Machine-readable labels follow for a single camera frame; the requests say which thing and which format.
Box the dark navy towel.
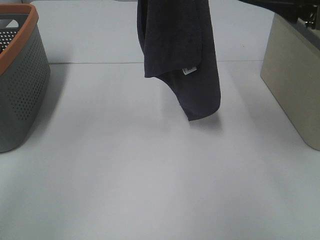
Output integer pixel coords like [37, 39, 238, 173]
[136, 0, 221, 121]

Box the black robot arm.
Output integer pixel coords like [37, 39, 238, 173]
[241, 0, 320, 30]

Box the beige basket grey rim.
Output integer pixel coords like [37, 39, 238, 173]
[260, 14, 320, 150]

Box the grey perforated basket orange rim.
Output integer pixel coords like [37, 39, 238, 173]
[0, 3, 51, 153]

